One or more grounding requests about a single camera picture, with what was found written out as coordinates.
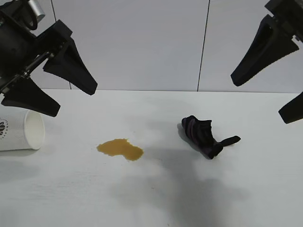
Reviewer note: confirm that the dark purple striped cloth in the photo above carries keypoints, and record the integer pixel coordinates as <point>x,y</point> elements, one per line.
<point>201,134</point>

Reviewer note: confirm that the white paper coffee cup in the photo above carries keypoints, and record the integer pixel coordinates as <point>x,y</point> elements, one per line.
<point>16,137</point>

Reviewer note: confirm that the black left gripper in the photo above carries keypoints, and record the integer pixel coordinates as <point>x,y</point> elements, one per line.
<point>14,42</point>

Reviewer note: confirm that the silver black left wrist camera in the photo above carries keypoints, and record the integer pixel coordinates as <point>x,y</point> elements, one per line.
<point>36,8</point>

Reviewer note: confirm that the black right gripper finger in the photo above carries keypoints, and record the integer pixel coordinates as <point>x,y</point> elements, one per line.
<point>292,112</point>

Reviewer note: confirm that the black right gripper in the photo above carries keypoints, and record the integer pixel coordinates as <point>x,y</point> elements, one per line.
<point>291,16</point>

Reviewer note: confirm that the brown coffee spill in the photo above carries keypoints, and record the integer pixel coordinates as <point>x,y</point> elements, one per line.
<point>120,149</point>

